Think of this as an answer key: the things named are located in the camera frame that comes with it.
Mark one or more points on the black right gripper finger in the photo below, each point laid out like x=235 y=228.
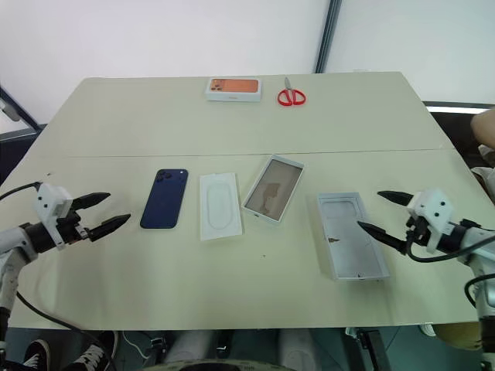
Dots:
x=381 y=233
x=396 y=197

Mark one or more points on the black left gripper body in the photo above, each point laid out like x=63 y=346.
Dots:
x=71 y=228

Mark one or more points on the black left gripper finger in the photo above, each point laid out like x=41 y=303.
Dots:
x=94 y=198
x=110 y=226

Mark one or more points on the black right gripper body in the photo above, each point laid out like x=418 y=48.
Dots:
x=417 y=232

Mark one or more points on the dark blue smartphone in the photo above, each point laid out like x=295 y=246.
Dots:
x=165 y=199

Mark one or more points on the white moulded insert tray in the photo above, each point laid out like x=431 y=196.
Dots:
x=220 y=206

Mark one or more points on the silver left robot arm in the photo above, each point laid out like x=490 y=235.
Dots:
x=11 y=247

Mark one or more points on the white box with orange phone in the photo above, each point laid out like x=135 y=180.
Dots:
x=234 y=89

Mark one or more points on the bystander light patterned clothing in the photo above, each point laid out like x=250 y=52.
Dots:
x=485 y=170

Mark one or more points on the black side table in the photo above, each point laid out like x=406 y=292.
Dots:
x=464 y=106

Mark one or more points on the black table leg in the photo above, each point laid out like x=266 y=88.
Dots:
x=373 y=348

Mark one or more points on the black white sneaker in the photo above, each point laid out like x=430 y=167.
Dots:
x=36 y=355
x=93 y=351

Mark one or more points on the white rounded robot leg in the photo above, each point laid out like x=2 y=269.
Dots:
x=191 y=346
x=295 y=346

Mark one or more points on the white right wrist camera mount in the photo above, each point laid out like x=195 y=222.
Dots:
x=431 y=205

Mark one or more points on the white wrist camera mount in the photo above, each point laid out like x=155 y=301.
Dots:
x=50 y=201
x=431 y=205

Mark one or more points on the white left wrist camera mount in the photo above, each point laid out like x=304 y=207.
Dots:
x=50 y=201

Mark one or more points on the dark metal frame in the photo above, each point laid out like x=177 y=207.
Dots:
x=17 y=112

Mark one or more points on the grey metal post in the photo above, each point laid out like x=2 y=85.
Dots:
x=328 y=35

